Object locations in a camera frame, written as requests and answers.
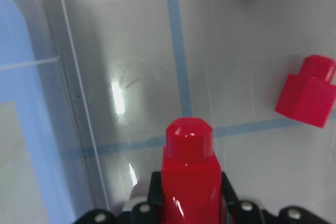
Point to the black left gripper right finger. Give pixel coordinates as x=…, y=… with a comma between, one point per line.
x=239, y=211

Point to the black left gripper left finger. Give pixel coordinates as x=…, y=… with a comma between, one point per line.
x=150, y=211

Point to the red block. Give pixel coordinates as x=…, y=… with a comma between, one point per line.
x=309, y=95
x=191, y=174

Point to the clear plastic storage box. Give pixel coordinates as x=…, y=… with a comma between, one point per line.
x=88, y=88

